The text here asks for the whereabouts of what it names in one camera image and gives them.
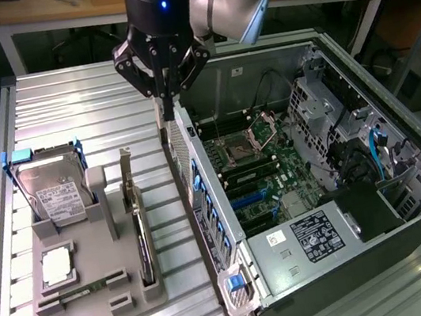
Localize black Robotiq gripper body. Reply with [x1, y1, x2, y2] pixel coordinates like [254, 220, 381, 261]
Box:
[120, 0, 201, 56]

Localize black graphics card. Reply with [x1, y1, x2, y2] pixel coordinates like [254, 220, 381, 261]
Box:
[114, 145, 160, 290]

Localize black chair base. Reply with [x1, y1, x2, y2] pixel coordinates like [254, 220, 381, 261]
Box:
[49, 18, 131, 67]

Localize black RAM slot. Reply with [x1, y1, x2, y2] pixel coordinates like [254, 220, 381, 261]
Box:
[195, 111, 248, 133]
[199, 119, 252, 142]

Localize thin socket locking lever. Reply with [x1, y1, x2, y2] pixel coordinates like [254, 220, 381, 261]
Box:
[211, 109, 222, 141]

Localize CPU socket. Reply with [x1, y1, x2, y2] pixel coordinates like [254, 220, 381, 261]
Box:
[222, 129, 258, 164]

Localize metal socket cover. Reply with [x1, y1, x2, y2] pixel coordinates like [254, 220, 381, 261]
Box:
[243, 109, 285, 153]

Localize blue card retention clips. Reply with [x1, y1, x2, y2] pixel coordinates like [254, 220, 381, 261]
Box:
[189, 155, 237, 266]

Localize black RAM stick with sticker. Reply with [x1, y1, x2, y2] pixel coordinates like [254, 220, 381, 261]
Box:
[218, 154, 284, 191]

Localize perforated metal drive cage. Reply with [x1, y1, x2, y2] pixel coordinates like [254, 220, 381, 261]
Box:
[281, 65, 383, 192]

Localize long wooden desk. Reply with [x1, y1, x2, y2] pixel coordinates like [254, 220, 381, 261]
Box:
[0, 0, 135, 80]

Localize hard disk in blue carrier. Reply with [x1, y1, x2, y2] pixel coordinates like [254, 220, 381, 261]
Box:
[0, 135, 104, 238]

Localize blue expansion slot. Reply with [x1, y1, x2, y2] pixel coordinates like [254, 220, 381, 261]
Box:
[230, 187, 279, 211]

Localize green motherboard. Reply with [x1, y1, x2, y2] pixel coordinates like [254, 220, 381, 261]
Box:
[195, 99, 332, 245]

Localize black expansion slot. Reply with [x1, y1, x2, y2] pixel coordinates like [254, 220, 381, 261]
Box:
[241, 211, 279, 236]

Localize silver chipset heat sink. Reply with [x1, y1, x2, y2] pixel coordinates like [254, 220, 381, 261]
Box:
[278, 190, 309, 220]

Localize grey plastic parts rack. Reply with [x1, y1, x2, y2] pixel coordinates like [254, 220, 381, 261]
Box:
[5, 158, 172, 316]

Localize silver CPU chip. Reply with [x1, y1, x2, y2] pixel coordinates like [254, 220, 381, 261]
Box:
[37, 246, 77, 288]

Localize grey power supply unit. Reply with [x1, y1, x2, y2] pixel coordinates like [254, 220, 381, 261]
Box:
[243, 198, 371, 300]

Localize blue case latch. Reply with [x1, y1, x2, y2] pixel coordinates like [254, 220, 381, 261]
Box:
[225, 274, 245, 295]

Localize green RAM stick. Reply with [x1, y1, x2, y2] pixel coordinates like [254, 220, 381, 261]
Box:
[56, 277, 111, 303]

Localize grey metal disk bay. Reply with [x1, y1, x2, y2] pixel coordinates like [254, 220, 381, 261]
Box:
[375, 168, 421, 226]

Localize open black PC case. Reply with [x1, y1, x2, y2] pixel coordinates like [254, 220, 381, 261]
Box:
[146, 12, 421, 316]

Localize black looped wire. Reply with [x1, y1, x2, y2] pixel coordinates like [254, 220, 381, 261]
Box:
[251, 65, 295, 114]

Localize black power wire bundle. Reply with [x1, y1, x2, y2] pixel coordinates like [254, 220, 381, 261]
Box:
[322, 135, 380, 192]

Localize blue data wire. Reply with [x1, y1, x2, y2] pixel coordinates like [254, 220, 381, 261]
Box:
[366, 125, 398, 185]

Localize grey flat wire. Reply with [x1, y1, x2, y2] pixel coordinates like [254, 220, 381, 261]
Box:
[372, 163, 421, 192]

